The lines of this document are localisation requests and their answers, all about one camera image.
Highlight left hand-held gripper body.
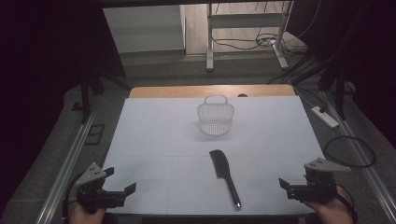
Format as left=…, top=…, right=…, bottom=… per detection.
left=75, top=161, right=126, bottom=214

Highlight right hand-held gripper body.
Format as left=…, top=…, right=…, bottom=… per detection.
left=287, top=158, right=351, bottom=204

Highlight black comb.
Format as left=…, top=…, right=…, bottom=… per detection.
left=208, top=149, right=243, bottom=209

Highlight white plastic basket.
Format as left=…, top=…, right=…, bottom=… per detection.
left=196, top=94, right=235, bottom=136

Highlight person's left hand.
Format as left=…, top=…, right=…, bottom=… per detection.
left=68, top=203, right=106, bottom=224

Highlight person's right hand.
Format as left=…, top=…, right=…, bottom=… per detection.
left=303, top=186, right=356, bottom=224

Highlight white table cover sheet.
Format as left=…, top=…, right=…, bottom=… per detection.
left=102, top=95, right=325, bottom=216

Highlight white power strip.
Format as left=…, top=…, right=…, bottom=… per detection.
left=310, top=105, right=340, bottom=129

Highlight black metal stand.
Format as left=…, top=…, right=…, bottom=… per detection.
left=78, top=70, right=133, bottom=124
left=290, top=66, right=348, bottom=120

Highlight wooden table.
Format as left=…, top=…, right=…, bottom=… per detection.
left=129, top=84, right=296, bottom=99

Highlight black curtain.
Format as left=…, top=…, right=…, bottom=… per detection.
left=0, top=0, right=126, bottom=104
left=288, top=0, right=396, bottom=147

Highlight grey panel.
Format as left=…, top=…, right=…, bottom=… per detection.
left=103, top=5, right=187, bottom=54

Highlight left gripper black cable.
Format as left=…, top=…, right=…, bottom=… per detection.
left=62, top=172, right=84, bottom=224

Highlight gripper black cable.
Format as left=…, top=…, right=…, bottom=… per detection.
left=62, top=172, right=84, bottom=224
left=335, top=182, right=359, bottom=223

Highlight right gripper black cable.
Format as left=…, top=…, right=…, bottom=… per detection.
left=335, top=182, right=359, bottom=223

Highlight aluminium rail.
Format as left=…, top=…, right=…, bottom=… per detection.
left=35, top=112, right=96, bottom=224
left=320, top=91, right=396, bottom=224

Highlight black looped cable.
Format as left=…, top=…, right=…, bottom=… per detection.
left=322, top=135, right=376, bottom=169

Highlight tangled black floor cables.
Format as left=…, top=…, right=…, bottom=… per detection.
left=212, top=29, right=307, bottom=56

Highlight white metal desk frame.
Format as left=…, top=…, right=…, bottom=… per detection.
left=205, top=0, right=294, bottom=72

